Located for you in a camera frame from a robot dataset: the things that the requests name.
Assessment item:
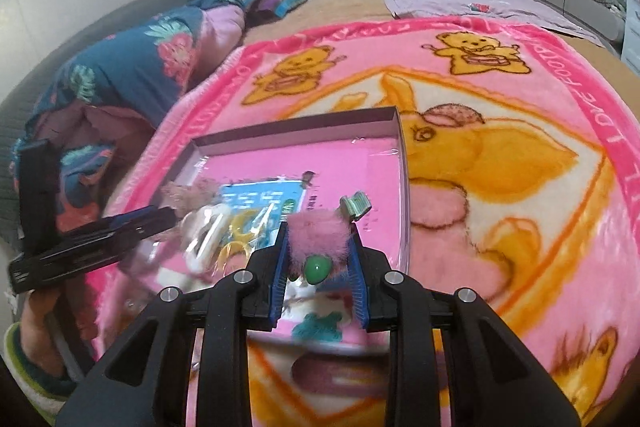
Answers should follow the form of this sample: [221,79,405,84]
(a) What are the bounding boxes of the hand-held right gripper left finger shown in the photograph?
[55,222,296,427]

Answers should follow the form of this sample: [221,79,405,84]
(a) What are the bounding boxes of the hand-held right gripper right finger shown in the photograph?
[347,227,583,427]

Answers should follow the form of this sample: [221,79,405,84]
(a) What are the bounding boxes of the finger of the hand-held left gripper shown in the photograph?
[61,206,179,249]
[50,227,152,282]

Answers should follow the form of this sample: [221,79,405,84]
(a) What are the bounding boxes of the pink fluffy hair clip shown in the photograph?
[285,209,358,288]

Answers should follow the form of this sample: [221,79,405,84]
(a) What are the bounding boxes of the clear bag of yellow hair ties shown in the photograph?
[215,202,281,268]

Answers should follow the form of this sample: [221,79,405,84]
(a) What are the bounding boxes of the white hair clip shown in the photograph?
[180,203,233,275]

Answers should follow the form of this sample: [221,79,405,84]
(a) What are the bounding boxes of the grey cardboard box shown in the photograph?
[162,106,415,348]

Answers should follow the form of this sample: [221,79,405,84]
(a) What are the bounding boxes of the person's left forearm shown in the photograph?
[2,322,76,413]

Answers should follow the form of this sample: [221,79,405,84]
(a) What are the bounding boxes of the person's left hand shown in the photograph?
[15,281,98,378]

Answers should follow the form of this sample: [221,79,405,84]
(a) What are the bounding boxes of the spotted beige hair bow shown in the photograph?
[162,179,226,212]

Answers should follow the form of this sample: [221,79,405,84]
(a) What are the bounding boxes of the small pale green claw clip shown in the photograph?
[340,191,373,223]

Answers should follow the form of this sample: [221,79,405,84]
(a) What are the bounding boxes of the pink booklet with blue label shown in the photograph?
[170,139,407,348]

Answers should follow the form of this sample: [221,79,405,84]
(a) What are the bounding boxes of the dark blue floral quilt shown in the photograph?
[10,0,251,233]

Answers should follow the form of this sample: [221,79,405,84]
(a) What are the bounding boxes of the pink bear printed blanket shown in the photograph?
[95,19,640,427]

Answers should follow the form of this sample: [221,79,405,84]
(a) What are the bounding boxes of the bed with beige sheet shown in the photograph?
[0,0,640,248]

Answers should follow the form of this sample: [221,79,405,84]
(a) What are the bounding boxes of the white drawer cabinet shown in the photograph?
[620,0,640,72]

